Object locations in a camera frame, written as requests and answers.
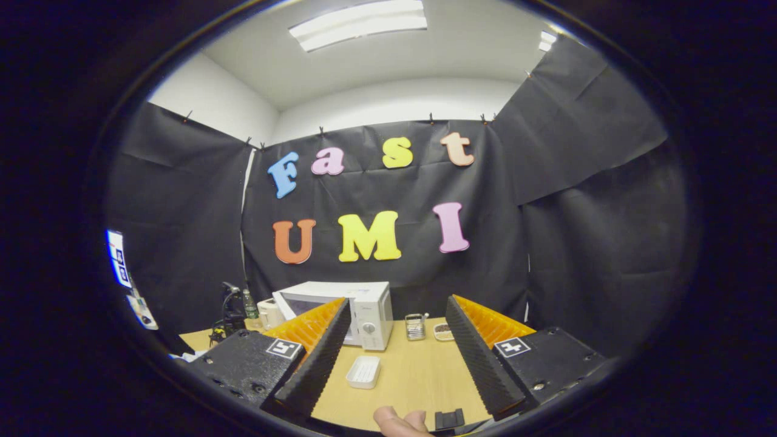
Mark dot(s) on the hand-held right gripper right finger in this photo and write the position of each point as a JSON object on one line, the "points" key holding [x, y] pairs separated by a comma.
{"points": [[479, 358]]}

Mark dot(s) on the clear plastic water bottle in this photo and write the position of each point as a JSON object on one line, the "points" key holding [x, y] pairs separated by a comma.
{"points": [[249, 306]]}

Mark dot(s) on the white microwave oven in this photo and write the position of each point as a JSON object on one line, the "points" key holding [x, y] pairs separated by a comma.
{"points": [[373, 312]]}

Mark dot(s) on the white compartment snack tray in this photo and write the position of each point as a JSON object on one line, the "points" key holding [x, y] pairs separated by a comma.
{"points": [[443, 331]]}

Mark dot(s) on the black backdrop cloth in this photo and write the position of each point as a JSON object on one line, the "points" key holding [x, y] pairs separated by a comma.
{"points": [[364, 191]]}

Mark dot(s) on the white printed panel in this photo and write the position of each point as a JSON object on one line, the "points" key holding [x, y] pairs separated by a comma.
{"points": [[119, 258]]}

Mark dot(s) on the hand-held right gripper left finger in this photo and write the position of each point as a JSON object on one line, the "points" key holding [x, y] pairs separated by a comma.
{"points": [[322, 358]]}

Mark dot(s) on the metal utensil holder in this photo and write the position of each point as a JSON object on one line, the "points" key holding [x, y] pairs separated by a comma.
{"points": [[415, 328]]}

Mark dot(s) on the small ceiling light panel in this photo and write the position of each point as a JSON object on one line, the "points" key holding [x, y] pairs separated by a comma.
{"points": [[547, 40]]}

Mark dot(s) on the white rectangular dish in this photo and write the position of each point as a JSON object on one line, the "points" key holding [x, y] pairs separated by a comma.
{"points": [[363, 371]]}

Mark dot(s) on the white toaster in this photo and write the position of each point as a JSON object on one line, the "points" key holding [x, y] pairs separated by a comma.
{"points": [[269, 314]]}

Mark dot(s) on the long ceiling light panel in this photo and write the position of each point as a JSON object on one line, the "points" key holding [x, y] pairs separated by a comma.
{"points": [[358, 24]]}

